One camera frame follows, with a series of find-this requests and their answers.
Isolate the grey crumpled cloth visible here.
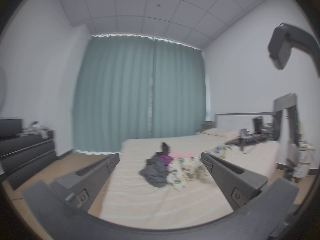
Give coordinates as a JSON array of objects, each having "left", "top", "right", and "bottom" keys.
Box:
[{"left": 15, "top": 121, "right": 50, "bottom": 139}]

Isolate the dark grey garment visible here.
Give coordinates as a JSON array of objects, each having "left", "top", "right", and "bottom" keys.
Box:
[{"left": 139, "top": 153, "right": 173, "bottom": 187}]

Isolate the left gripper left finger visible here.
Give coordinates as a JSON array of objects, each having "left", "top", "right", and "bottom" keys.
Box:
[{"left": 50, "top": 153, "right": 120, "bottom": 212}]

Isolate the white wooden bedside table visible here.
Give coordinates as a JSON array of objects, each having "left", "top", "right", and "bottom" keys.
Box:
[{"left": 291, "top": 140, "right": 316, "bottom": 178}]

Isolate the black chest of drawers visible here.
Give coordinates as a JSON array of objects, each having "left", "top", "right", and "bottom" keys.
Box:
[{"left": 0, "top": 117, "right": 57, "bottom": 191}]

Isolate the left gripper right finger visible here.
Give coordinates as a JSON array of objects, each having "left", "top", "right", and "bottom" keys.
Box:
[{"left": 200, "top": 152, "right": 269, "bottom": 213}]

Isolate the pale pink pillow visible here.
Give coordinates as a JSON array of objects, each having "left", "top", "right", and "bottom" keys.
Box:
[{"left": 201, "top": 128, "right": 242, "bottom": 139}]

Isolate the white printed pyjama top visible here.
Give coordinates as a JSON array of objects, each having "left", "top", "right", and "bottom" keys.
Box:
[{"left": 167, "top": 145, "right": 234, "bottom": 192}]

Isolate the bed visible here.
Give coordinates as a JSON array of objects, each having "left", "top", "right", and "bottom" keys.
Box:
[{"left": 88, "top": 112, "right": 280, "bottom": 231}]

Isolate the grey bedside table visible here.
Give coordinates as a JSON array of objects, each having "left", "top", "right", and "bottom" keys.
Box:
[{"left": 196, "top": 121, "right": 216, "bottom": 134}]

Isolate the pink garment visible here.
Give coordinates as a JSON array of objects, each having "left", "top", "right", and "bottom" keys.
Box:
[{"left": 169, "top": 151, "right": 195, "bottom": 159}]

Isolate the purple garment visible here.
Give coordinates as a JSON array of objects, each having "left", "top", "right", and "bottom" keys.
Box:
[{"left": 159, "top": 154, "right": 173, "bottom": 166}]

